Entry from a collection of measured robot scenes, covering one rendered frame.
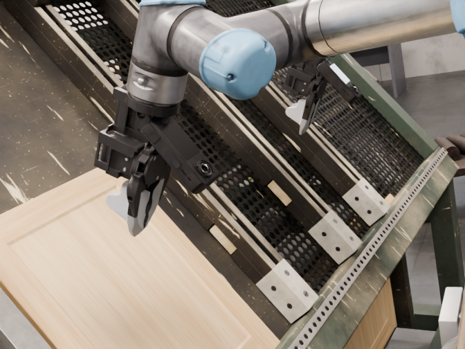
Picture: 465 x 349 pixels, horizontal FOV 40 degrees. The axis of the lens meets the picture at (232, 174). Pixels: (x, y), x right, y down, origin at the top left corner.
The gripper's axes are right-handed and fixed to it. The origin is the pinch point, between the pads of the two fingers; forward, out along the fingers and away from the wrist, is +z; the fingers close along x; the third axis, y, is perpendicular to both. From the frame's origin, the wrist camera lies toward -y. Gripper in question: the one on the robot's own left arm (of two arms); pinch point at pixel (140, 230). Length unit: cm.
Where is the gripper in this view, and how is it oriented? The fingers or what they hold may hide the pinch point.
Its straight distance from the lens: 92.7
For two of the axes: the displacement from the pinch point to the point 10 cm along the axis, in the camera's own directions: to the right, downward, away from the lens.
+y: -8.8, -3.9, 2.8
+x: -4.2, 3.2, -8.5
